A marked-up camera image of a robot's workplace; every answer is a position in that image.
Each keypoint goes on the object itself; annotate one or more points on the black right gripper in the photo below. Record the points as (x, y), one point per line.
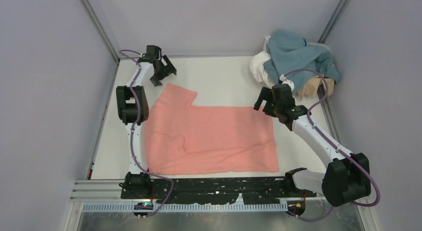
(268, 103)

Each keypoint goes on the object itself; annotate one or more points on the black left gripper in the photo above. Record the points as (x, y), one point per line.
(161, 68)

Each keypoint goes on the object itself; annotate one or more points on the pink t-shirt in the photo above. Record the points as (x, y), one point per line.
(184, 139)

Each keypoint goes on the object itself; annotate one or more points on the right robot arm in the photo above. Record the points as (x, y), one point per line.
(347, 175)

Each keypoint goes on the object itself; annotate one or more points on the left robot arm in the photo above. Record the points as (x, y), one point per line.
(133, 111)

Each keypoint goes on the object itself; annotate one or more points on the white t-shirt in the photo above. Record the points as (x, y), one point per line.
(257, 68)

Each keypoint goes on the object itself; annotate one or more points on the beige t-shirt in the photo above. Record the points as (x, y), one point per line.
(311, 86)

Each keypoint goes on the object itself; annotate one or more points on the blue t-shirt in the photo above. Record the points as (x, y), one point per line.
(293, 56)

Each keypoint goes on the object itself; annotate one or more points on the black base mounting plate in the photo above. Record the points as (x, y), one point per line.
(215, 191)

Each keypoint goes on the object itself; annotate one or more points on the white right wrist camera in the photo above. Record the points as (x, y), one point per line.
(283, 80)

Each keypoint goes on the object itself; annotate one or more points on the left aluminium corner post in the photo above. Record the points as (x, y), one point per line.
(95, 20)

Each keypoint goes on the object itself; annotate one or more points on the aluminium corner post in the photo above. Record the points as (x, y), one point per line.
(95, 20)
(334, 18)

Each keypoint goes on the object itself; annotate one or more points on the white slotted cable duct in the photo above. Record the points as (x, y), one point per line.
(136, 207)

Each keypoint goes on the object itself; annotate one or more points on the right aluminium corner post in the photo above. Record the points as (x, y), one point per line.
(334, 18)

